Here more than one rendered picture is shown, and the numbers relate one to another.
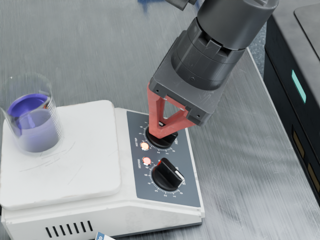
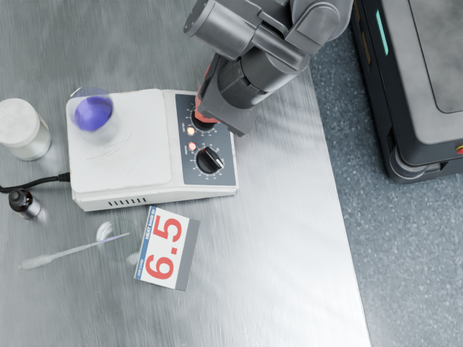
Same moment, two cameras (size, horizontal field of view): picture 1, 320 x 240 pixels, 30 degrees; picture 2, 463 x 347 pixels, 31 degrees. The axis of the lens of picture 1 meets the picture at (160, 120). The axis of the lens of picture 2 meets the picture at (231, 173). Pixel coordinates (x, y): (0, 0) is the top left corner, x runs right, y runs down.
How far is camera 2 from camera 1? 0.47 m
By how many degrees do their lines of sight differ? 26
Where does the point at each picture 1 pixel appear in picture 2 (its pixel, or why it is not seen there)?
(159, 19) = not seen: outside the picture
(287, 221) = (307, 195)
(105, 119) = (157, 110)
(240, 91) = not seen: hidden behind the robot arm
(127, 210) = (176, 192)
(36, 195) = (102, 183)
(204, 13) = (247, 64)
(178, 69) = (223, 93)
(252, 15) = (285, 78)
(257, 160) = (289, 133)
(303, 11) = not seen: outside the picture
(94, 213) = (148, 195)
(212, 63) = (251, 97)
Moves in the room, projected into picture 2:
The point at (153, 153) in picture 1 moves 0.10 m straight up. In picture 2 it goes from (198, 137) to (192, 110)
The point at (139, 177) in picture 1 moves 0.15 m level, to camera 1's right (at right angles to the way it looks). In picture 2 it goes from (185, 164) to (309, 152)
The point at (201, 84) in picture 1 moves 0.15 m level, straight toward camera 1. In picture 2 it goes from (242, 107) to (239, 239)
